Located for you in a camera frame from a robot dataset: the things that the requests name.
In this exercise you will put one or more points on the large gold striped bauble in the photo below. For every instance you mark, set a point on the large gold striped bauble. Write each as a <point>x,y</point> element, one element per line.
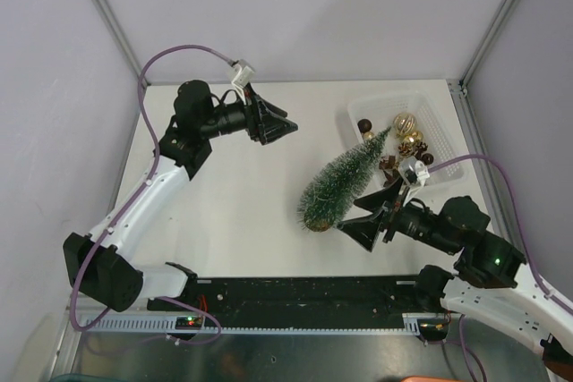
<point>404,123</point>

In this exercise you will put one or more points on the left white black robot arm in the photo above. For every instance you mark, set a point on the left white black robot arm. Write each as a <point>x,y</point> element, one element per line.
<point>99,264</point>

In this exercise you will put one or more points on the gold bauble cluster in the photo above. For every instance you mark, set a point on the gold bauble cluster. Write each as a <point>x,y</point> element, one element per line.
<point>412,137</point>

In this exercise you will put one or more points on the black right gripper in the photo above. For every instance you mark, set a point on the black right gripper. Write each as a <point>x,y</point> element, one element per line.
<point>365,229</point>

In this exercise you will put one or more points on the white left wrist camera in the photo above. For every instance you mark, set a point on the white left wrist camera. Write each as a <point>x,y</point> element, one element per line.
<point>240,75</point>

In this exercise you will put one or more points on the right aluminium frame post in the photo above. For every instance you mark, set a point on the right aluminium frame post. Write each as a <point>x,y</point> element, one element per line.
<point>493,31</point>

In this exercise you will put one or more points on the dark brown bauble top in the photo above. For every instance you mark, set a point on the dark brown bauble top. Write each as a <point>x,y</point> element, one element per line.
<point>364,125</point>

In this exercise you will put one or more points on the pine cone ornament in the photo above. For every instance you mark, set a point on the pine cone ornament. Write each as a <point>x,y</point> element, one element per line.
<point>416,149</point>

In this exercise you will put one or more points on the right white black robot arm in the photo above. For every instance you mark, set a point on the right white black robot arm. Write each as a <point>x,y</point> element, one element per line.
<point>491,281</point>

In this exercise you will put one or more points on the small green bottlebrush christmas tree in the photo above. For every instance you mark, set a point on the small green bottlebrush christmas tree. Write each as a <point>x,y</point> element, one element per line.
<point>331,193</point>

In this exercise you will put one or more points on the left aluminium frame post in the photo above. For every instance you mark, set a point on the left aluminium frame post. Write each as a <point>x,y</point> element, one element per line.
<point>116,31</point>

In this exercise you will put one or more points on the brown ribbon bow ornaments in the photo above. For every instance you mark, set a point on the brown ribbon bow ornaments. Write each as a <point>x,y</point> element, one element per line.
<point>388,167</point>

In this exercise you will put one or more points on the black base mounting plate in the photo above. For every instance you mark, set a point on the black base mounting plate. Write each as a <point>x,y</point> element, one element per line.
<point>349,301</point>

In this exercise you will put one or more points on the white slotted cable duct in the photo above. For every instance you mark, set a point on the white slotted cable duct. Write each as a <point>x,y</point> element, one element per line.
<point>192,324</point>

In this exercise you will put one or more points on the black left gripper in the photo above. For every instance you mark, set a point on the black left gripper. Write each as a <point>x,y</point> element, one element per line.
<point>270,127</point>

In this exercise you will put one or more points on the small dark brown bauble right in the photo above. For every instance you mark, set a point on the small dark brown bauble right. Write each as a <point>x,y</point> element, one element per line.
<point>428,158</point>

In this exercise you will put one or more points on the aluminium frame post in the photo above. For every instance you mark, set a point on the aluminium frame post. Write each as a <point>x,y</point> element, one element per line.
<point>493,31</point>
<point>116,31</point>

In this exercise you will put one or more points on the white perforated plastic basket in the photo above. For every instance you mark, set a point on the white perforated plastic basket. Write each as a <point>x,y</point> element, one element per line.
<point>382,108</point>

